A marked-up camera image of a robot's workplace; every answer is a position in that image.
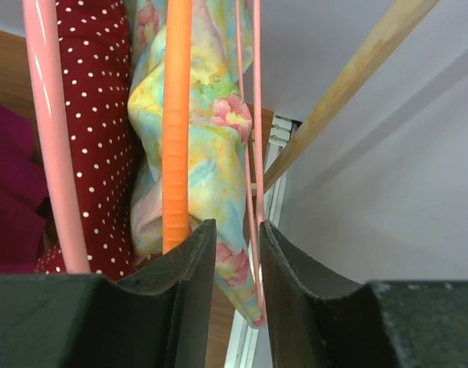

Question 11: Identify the wooden clothes rack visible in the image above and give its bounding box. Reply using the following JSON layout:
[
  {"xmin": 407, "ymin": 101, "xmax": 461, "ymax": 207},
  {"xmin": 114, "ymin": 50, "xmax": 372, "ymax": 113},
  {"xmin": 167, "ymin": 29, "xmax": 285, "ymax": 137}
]
[{"xmin": 257, "ymin": 0, "xmax": 438, "ymax": 195}]

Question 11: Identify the pink plastic hanger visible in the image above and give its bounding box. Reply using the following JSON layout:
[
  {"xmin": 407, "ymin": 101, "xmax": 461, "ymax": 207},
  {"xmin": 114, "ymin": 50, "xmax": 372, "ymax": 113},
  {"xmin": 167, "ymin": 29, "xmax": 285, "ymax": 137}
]
[{"xmin": 22, "ymin": 0, "xmax": 90, "ymax": 274}]

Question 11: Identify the pink wire hanger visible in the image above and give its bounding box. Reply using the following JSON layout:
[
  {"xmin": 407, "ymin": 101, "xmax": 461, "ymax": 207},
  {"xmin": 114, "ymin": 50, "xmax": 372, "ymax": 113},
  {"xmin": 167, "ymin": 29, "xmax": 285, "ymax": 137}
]
[{"xmin": 245, "ymin": 1, "xmax": 266, "ymax": 319}]

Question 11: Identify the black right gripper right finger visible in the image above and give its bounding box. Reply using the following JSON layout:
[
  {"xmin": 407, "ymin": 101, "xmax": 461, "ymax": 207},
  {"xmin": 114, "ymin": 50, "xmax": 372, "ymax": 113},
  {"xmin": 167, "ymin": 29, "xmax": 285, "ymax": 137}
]
[{"xmin": 260, "ymin": 221, "xmax": 468, "ymax": 367}]

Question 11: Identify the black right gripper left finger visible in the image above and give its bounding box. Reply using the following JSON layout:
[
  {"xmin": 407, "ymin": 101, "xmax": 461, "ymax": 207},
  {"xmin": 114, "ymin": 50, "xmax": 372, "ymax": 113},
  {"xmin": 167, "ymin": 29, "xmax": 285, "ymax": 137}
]
[{"xmin": 0, "ymin": 220, "xmax": 217, "ymax": 367}]

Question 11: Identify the orange plastic hanger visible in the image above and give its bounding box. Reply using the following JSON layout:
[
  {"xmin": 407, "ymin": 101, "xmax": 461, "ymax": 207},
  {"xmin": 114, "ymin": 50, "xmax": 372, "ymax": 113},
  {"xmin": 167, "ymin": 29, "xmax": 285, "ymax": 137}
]
[{"xmin": 162, "ymin": 0, "xmax": 192, "ymax": 253}]

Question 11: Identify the floral pastel skirt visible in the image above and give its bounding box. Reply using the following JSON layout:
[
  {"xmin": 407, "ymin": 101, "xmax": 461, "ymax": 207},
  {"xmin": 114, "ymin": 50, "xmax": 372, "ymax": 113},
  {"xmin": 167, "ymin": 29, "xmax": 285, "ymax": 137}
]
[{"xmin": 127, "ymin": 1, "xmax": 265, "ymax": 327}]

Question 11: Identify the magenta cloth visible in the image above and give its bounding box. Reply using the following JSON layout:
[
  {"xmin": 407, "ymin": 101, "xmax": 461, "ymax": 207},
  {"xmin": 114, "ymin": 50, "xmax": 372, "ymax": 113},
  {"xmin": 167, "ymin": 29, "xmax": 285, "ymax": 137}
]
[{"xmin": 0, "ymin": 104, "xmax": 48, "ymax": 274}]

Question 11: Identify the red polka dot skirt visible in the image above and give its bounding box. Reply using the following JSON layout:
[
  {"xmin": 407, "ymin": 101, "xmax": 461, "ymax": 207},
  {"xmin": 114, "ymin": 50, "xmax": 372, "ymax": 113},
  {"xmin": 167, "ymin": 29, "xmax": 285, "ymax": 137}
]
[{"xmin": 54, "ymin": 0, "xmax": 139, "ymax": 281}]

